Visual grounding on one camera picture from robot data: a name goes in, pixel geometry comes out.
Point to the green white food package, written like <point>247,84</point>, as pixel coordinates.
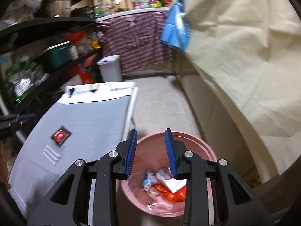
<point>23,77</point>

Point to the light blue face mask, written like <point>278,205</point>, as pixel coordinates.
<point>149,180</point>

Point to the blue patterned cloth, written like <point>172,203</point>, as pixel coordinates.
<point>176,32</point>

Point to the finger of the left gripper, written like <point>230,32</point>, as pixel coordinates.
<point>25,116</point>

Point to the white bag green print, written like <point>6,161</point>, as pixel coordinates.
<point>165,177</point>

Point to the black metal shelf rack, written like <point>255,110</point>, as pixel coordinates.
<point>33,37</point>

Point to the white lidded bin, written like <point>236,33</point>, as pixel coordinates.
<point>110,68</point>

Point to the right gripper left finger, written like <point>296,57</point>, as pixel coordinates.
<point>67,202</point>

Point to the white printed table cover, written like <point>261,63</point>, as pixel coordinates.
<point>104,92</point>

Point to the red black snack packet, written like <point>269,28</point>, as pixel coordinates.
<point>60,135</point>

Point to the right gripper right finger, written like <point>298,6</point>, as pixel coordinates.
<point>234,202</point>

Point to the red plaid shirt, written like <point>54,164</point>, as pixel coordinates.
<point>136,38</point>

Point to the orange plastic bag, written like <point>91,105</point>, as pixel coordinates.
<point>178,196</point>

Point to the white plastic straws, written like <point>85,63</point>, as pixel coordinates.
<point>51,155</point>

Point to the cream hanging cloth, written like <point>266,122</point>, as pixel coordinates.
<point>248,52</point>

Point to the person's left hand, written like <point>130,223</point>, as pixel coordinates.
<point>4,172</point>

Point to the steel pot on shelf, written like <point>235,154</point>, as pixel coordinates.
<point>58,8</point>

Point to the pink plastic trash bucket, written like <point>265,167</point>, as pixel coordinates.
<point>150,155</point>

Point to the green storage box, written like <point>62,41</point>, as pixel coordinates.
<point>56,56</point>

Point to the grey table cloth mat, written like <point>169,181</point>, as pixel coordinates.
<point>96,128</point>

